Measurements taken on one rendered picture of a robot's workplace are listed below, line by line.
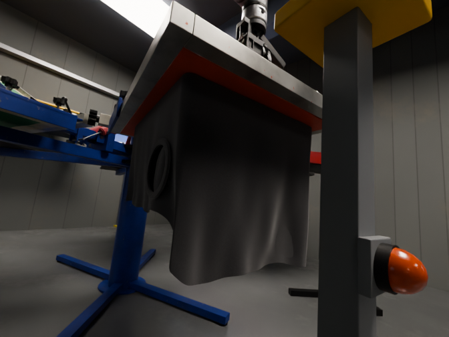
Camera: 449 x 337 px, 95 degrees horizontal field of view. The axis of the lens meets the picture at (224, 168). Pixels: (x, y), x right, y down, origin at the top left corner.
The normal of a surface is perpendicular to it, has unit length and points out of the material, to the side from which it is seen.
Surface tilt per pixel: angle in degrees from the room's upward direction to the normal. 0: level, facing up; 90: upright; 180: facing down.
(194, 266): 91
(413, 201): 90
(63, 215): 90
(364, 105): 90
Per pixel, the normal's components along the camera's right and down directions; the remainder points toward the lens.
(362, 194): 0.57, -0.07
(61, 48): 0.76, -0.03
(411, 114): -0.64, -0.17
